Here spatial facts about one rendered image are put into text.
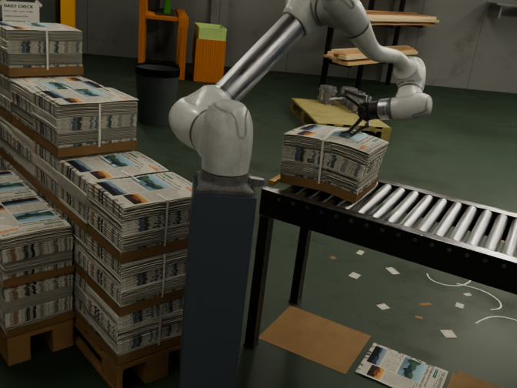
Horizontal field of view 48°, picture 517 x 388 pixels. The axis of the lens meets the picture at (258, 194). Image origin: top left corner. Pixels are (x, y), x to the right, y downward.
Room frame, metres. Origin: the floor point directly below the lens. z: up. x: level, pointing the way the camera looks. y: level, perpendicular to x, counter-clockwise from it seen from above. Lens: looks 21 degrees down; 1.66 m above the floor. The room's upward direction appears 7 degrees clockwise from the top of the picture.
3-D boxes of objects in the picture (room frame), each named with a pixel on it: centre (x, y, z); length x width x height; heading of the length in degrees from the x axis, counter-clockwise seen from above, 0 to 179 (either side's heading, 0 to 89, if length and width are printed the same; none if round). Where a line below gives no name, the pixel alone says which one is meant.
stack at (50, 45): (2.98, 1.21, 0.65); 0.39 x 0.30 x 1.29; 132
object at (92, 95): (2.56, 0.82, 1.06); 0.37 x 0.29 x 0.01; 132
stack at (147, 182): (2.44, 0.72, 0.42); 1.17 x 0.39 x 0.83; 42
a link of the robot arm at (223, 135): (1.79, 0.12, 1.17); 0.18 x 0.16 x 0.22; 38
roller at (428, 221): (2.28, -0.74, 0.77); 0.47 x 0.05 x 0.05; 154
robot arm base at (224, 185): (1.78, 0.10, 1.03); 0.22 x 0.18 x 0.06; 99
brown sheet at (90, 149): (2.55, 0.82, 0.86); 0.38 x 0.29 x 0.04; 132
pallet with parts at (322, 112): (7.15, -0.87, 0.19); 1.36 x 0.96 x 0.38; 9
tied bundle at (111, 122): (2.55, 0.82, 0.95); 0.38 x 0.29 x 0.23; 132
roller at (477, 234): (2.20, -0.91, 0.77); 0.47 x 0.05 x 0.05; 154
